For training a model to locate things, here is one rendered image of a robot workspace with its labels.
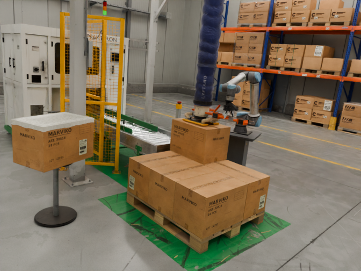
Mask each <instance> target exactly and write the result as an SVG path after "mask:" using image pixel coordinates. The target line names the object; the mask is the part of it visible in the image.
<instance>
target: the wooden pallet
mask: <svg viewBox="0 0 361 271"><path fill-rule="evenodd" d="M126 202H127V203H129V204H130V205H132V206H133V207H135V208H136V209H137V210H139V211H140V212H142V213H143V214H144V215H146V216H147V217H149V218H150V219H151V220H153V221H154V222H156V223H157V224H158V225H160V226H161V227H163V228H164V229H165V230H167V231H168V232H170V233H171V234H172V235H174V236H175V237H176V238H178V239H179V240H181V241H182V242H184V243H185V244H187V245H188V246H189V247H191V248H192V249H193V250H195V251H196V252H198V253H199V254H201V253H204V252H205V251H207V250H208V241H209V240H211V239H213V238H215V237H217V236H219V235H221V234H224V235H225V236H226V237H228V238H232V237H234V236H236V235H238V234H240V226H241V225H242V224H244V223H246V222H248V221H252V222H254V223H255V224H257V225H258V224H260V223H262V222H263V218H264V212H265V210H264V211H262V212H259V213H257V214H255V215H253V216H251V217H249V218H247V219H245V220H242V221H240V222H238V223H236V224H234V225H232V226H230V227H227V228H225V229H223V230H221V231H219V232H217V233H215V234H213V235H210V236H208V237H206V238H204V239H200V238H198V237H197V236H195V235H194V234H193V233H191V232H190V231H188V230H187V229H185V228H183V227H182V226H180V225H179V224H177V223H176V222H174V221H173V220H172V219H170V218H168V217H167V216H165V215H164V214H162V213H161V212H159V211H158V210H156V209H155V208H153V207H152V206H150V205H149V204H147V203H146V202H144V201H143V200H141V199H140V198H138V197H137V196H135V195H133V194H132V193H131V192H129V191H128V190H127V201H126ZM141 202H142V203H144V204H145V205H147V206H148V207H150V208H151V209H153V210H154V211H155V212H153V211H152V210H151V209H149V208H147V207H146V206H145V205H143V204H142V203H141ZM170 222H172V223H174V224H175V225H177V226H178V227H180V228H181V229H183V230H184V231H186V232H187V233H189V234H190V236H189V235H187V234H186V233H184V232H183V231H182V230H180V229H179V228H177V227H175V226H174V225H172V224H171V223H170Z"/></svg>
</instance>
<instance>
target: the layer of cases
mask: <svg viewBox="0 0 361 271"><path fill-rule="evenodd" d="M269 181H270V176H269V175H266V174H263V173H261V172H258V171H256V170H253V169H250V168H248V167H245V166H242V165H239V164H237V163H234V162H231V161H229V160H221V161H217V162H212V163H207V164H204V165H203V164H201V163H198V162H196V161H194V160H192V159H189V158H187V157H185V156H182V155H180V154H178V153H175V152H173V151H165V152H159V153H153V154H146V155H141V156H134V157H130V158H129V165H128V186H127V190H128V191H129V192H131V193H132V194H133V195H135V196H137V197H138V198H140V199H141V200H143V201H144V202H146V203H147V204H149V205H150V206H152V207H153V208H155V209H156V210H158V211H159V212H161V213H162V214H164V215H165V216H167V217H168V218H170V219H172V220H173V221H174V222H176V223H177V224H179V225H180V226H182V227H183V228H185V229H187V230H188V231H190V232H191V233H193V234H194V235H195V236H197V237H198V238H200V239H204V238H206V237H208V236H210V235H213V234H215V233H217V232H219V231H221V230H223V229H225V228H227V227H230V226H232V225H234V224H236V223H238V222H240V221H242V220H245V219H247V218H249V217H251V216H253V215H255V214H257V213H259V212H262V211H264V210H265V204H266V198H267V194H268V187H269Z"/></svg>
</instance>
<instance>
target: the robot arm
mask: <svg viewBox="0 0 361 271"><path fill-rule="evenodd" d="M260 80H261V75H260V73H259V72H241V73H239V74H238V76H237V77H235V78H233V79H232V80H230V81H228V82H227V83H225V84H220V86H219V90H220V92H226V93H227V95H226V100H225V101H226V105H224V106H223V108H224V109H223V110H225V112H224V113H222V114H223V115H224V119H225V118H226V116H227V114H228V112H230V114H231V115H232V117H234V111H237V110H238V108H237V107H236V106H235V105H234V104H233V103H232V102H233V101H234V98H235V94H238V93H239V92H240V91H241V88H240V86H239V85H237V84H239V83H240V82H244V81H250V113H249V114H248V113H247V112H238V113H237V115H236V118H237V119H238V118H240V119H249V120H250V121H254V122H255V125H251V124H247V125H248V126H254V127H259V126H260V124H261V122H262V117H261V116H260V114H259V113H258V92H259V82H260ZM247 125H241V124H237V122H236V123H235V127H234V129H233V131H234V132H236V133H247Z"/></svg>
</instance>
